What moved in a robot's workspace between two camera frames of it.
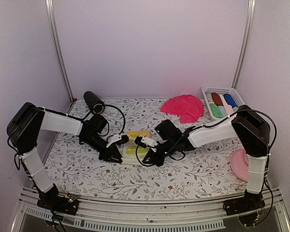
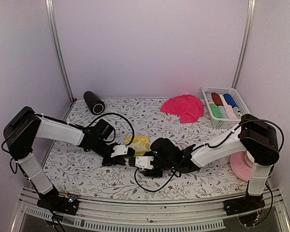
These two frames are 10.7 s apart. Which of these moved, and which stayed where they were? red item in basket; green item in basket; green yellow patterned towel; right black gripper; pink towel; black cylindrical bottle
Moved: right black gripper; green yellow patterned towel
Stayed: black cylindrical bottle; pink towel; green item in basket; red item in basket
